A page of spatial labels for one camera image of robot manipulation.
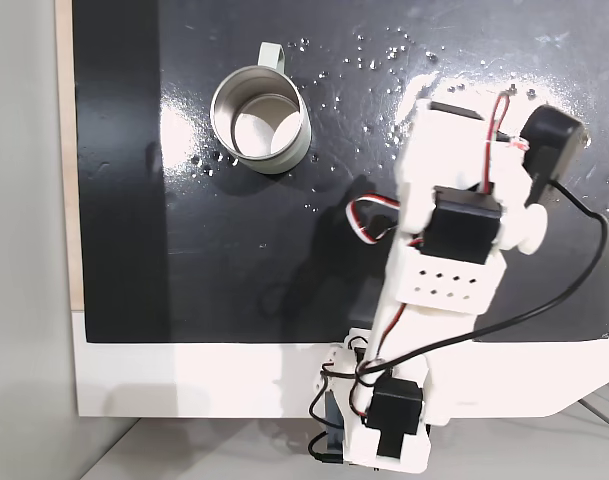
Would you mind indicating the pale green steel mug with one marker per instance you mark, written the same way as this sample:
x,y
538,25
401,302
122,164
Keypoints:
x,y
224,120

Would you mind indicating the black camera box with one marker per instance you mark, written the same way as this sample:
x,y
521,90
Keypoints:
x,y
554,145

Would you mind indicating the black mat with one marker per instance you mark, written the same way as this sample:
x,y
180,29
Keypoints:
x,y
234,260

